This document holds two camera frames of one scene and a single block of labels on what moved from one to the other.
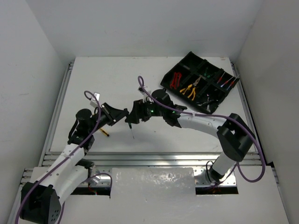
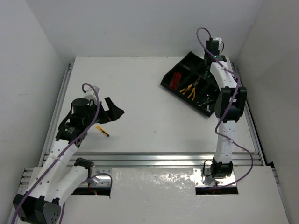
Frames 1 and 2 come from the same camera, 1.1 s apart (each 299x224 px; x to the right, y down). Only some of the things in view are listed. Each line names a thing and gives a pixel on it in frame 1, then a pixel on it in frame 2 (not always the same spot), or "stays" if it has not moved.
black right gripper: x=136 y=113 to x=205 y=54
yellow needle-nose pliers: x=191 y=87 stays
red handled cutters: x=176 y=80 stays
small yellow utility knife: x=104 y=132 stays
